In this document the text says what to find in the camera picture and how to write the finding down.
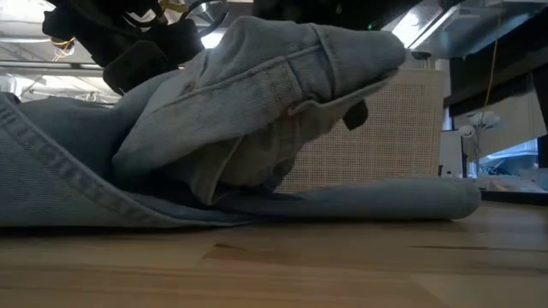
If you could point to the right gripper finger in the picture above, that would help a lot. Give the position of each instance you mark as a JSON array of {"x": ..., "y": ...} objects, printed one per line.
[{"x": 355, "y": 115}]

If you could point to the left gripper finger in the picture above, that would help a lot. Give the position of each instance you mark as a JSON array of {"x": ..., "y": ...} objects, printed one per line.
[{"x": 137, "y": 68}]

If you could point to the light blue denim jeans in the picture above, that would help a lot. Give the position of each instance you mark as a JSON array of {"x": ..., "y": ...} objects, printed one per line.
[{"x": 214, "y": 107}]

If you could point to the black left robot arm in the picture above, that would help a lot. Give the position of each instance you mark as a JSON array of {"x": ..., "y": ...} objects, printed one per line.
[{"x": 103, "y": 8}]

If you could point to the beige rattan cabinet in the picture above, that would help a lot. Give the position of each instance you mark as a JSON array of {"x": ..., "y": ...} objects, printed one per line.
[{"x": 398, "y": 137}]

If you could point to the white flower lamp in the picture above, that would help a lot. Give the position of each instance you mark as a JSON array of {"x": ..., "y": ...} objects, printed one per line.
[{"x": 479, "y": 124}]

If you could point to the black beam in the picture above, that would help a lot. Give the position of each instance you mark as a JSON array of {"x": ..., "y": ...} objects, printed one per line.
[{"x": 505, "y": 68}]

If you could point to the silver ceiling duct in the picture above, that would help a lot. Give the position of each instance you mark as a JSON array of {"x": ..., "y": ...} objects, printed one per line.
[{"x": 449, "y": 25}]

